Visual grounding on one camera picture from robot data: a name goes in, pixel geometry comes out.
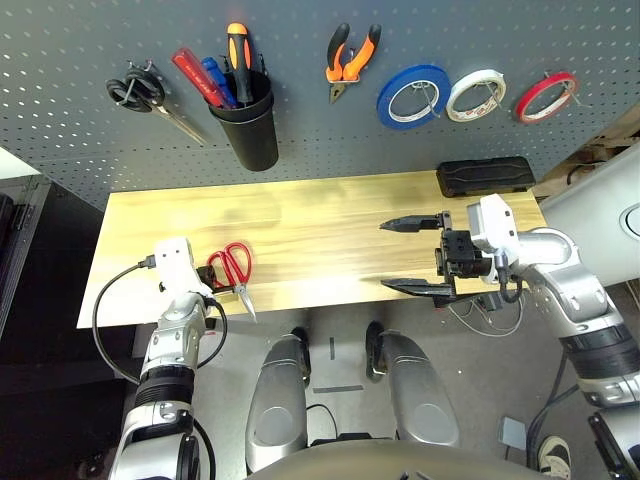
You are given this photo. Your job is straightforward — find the brown cardboard clutter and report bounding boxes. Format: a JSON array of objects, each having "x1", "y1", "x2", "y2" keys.
[{"x1": 542, "y1": 116, "x2": 640, "y2": 197}]

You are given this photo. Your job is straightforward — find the metal wire peg hook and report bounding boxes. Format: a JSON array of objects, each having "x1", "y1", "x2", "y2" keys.
[
  {"x1": 478, "y1": 78, "x2": 505, "y2": 112},
  {"x1": 411, "y1": 81, "x2": 442, "y2": 120},
  {"x1": 543, "y1": 71, "x2": 592, "y2": 110}
]

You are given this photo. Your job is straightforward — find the silver robot right leg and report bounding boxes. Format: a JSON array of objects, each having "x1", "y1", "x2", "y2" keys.
[{"x1": 364, "y1": 319, "x2": 462, "y2": 449}]

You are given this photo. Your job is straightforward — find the red handled screwdriver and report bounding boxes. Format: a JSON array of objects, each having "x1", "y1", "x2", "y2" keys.
[{"x1": 170, "y1": 47, "x2": 227, "y2": 109}]

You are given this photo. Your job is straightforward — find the black side cabinet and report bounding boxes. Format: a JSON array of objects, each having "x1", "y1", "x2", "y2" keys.
[{"x1": 0, "y1": 173, "x2": 136, "y2": 480}]

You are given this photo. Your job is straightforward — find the dark grey perforated pegboard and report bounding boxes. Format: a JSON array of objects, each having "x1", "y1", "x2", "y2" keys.
[{"x1": 0, "y1": 0, "x2": 640, "y2": 212}]

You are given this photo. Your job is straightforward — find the white tape roll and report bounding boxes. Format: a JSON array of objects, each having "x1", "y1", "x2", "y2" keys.
[{"x1": 445, "y1": 69, "x2": 508, "y2": 124}]

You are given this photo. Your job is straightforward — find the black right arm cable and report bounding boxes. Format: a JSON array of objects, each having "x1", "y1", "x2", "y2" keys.
[{"x1": 524, "y1": 348, "x2": 582, "y2": 470}]

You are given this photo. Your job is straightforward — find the black plastic cup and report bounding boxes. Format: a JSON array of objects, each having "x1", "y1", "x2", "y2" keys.
[{"x1": 208, "y1": 69, "x2": 281, "y2": 173}]

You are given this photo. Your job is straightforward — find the silver robot leg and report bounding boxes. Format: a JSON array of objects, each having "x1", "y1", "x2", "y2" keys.
[
  {"x1": 364, "y1": 319, "x2": 462, "y2": 449},
  {"x1": 244, "y1": 326, "x2": 313, "y2": 474}
]

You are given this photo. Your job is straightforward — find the white floor cable bundle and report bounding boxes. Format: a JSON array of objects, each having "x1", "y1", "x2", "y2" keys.
[{"x1": 446, "y1": 291, "x2": 525, "y2": 338}]

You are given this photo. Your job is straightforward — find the red handled scissors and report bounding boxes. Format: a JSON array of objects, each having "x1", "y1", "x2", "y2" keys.
[{"x1": 206, "y1": 241, "x2": 259, "y2": 324}]

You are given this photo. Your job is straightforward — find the grey robot torso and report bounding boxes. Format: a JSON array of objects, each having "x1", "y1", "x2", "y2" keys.
[{"x1": 243, "y1": 438, "x2": 557, "y2": 480}]

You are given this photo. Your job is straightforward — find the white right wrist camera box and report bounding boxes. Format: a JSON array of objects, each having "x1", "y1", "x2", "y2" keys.
[{"x1": 465, "y1": 193, "x2": 522, "y2": 285}]

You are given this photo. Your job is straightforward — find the black handled scissors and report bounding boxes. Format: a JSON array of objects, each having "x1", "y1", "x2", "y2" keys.
[{"x1": 105, "y1": 60, "x2": 212, "y2": 148}]

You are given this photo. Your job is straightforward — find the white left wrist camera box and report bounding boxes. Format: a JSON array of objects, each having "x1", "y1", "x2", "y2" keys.
[{"x1": 153, "y1": 237, "x2": 214, "y2": 302}]

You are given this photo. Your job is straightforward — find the long grey floor tape strip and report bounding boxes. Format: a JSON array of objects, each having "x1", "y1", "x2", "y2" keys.
[{"x1": 311, "y1": 383, "x2": 366, "y2": 395}]

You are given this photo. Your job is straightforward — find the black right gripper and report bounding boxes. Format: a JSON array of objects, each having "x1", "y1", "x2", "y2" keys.
[{"x1": 378, "y1": 210, "x2": 490, "y2": 307}]

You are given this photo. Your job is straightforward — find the grey foot pedal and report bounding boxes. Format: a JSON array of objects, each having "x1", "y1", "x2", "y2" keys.
[{"x1": 497, "y1": 415, "x2": 528, "y2": 450}]

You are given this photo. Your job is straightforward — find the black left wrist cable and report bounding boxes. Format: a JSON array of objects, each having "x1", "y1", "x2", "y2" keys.
[{"x1": 90, "y1": 254, "x2": 230, "y2": 387}]

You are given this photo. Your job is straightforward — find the blue handled screwdriver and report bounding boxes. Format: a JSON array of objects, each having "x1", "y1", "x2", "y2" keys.
[{"x1": 200, "y1": 55, "x2": 239, "y2": 111}]

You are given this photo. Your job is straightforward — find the orange black screwdriver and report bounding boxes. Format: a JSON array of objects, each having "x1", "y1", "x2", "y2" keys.
[{"x1": 225, "y1": 21, "x2": 257, "y2": 107}]

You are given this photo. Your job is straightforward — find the metal scissors peg hook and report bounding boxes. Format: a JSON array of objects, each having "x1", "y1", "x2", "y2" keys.
[{"x1": 126, "y1": 59, "x2": 162, "y2": 85}]

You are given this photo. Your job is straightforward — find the red tape roll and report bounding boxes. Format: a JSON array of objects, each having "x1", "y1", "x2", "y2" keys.
[{"x1": 514, "y1": 70, "x2": 581, "y2": 126}]

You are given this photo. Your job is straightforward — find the silver robot left leg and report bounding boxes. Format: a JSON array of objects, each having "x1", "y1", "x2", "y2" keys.
[{"x1": 244, "y1": 326, "x2": 313, "y2": 474}]

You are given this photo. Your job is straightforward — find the thin black floor cable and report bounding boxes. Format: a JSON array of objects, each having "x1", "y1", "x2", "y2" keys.
[{"x1": 303, "y1": 402, "x2": 342, "y2": 442}]

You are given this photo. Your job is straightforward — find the orange black pliers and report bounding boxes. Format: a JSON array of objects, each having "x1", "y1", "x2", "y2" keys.
[{"x1": 325, "y1": 22, "x2": 383, "y2": 106}]

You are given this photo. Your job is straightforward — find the blue tape roll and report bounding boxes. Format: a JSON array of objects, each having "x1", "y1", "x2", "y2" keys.
[{"x1": 375, "y1": 63, "x2": 453, "y2": 132}]

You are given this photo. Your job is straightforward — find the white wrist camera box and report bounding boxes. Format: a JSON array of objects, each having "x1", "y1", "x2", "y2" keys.
[
  {"x1": 465, "y1": 193, "x2": 522, "y2": 285},
  {"x1": 153, "y1": 237, "x2": 214, "y2": 302}
]

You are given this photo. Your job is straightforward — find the black plastic tool case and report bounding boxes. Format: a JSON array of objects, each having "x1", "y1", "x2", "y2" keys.
[{"x1": 435, "y1": 155, "x2": 538, "y2": 199}]

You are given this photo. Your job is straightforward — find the white black sneaker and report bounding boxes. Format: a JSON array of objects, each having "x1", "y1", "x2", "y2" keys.
[{"x1": 537, "y1": 434, "x2": 573, "y2": 480}]

